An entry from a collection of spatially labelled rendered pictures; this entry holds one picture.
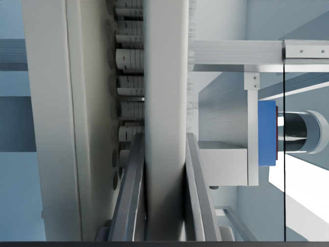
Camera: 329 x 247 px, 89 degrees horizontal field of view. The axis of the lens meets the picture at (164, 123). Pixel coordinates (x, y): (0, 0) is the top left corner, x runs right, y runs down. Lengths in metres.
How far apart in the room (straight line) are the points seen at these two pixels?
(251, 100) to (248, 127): 0.08
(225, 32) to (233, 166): 3.98
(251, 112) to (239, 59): 0.15
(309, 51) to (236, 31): 3.92
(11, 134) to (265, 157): 0.85
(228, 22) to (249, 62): 3.99
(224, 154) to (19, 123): 0.70
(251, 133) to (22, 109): 0.76
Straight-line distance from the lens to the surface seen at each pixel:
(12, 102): 0.80
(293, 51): 0.54
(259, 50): 0.50
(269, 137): 0.59
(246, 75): 0.54
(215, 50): 0.46
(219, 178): 0.51
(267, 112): 0.59
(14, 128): 0.80
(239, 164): 0.53
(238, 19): 4.56
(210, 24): 4.32
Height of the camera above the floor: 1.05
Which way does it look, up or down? 1 degrees up
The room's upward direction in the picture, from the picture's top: 90 degrees clockwise
